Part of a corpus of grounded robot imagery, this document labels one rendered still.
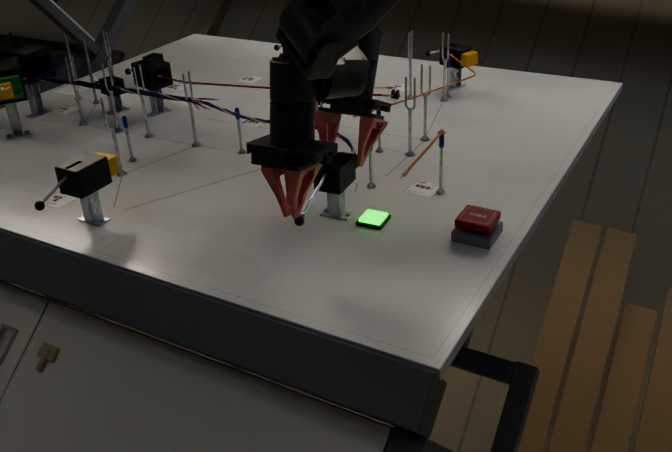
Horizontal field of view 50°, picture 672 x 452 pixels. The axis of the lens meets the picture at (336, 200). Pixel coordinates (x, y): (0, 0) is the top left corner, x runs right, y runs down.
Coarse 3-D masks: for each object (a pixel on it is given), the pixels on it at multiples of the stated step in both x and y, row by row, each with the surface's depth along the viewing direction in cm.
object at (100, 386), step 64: (64, 320) 102; (64, 384) 97; (128, 384) 94; (192, 384) 90; (256, 384) 87; (0, 448) 97; (64, 448) 93; (128, 448) 90; (192, 448) 87; (256, 448) 84; (320, 448) 81; (384, 448) 79
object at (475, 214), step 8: (464, 208) 101; (472, 208) 101; (480, 208) 101; (464, 216) 99; (472, 216) 99; (480, 216) 99; (488, 216) 99; (496, 216) 99; (456, 224) 99; (464, 224) 98; (472, 224) 97; (480, 224) 97; (488, 224) 97; (480, 232) 99; (488, 232) 97
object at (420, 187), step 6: (420, 180) 117; (414, 186) 115; (420, 186) 115; (426, 186) 115; (432, 186) 115; (438, 186) 115; (444, 186) 115; (408, 192) 114; (414, 192) 113; (420, 192) 113; (426, 192) 113; (432, 192) 113
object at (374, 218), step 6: (366, 210) 107; (372, 210) 107; (366, 216) 105; (372, 216) 105; (378, 216) 105; (384, 216) 105; (390, 216) 106; (360, 222) 105; (366, 222) 104; (372, 222) 104; (378, 222) 104; (384, 222) 104; (378, 228) 104
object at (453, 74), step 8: (440, 48) 153; (456, 48) 151; (464, 48) 151; (440, 56) 154; (456, 56) 151; (440, 64) 155; (456, 64) 151; (456, 72) 156; (456, 80) 157; (456, 88) 155
